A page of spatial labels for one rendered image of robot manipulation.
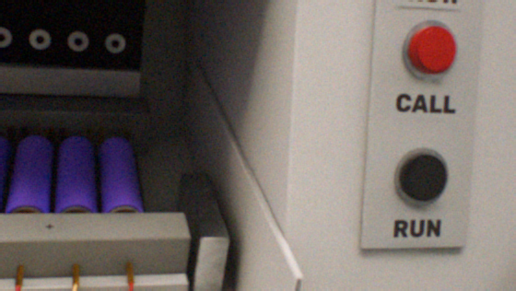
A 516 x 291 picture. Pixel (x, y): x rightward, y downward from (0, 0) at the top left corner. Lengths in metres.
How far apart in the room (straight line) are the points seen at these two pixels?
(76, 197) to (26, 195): 0.02
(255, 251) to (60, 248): 0.07
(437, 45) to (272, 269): 0.09
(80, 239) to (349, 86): 0.11
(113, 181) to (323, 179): 0.11
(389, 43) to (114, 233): 0.12
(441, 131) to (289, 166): 0.06
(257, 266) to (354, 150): 0.06
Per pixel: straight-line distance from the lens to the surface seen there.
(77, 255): 0.24
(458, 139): 0.23
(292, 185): 0.21
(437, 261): 0.24
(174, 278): 0.25
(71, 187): 0.28
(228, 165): 0.27
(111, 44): 0.35
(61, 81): 0.35
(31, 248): 0.24
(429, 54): 0.22
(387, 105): 0.21
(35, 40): 0.35
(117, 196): 0.27
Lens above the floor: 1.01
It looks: 5 degrees down
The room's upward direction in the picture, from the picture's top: 2 degrees clockwise
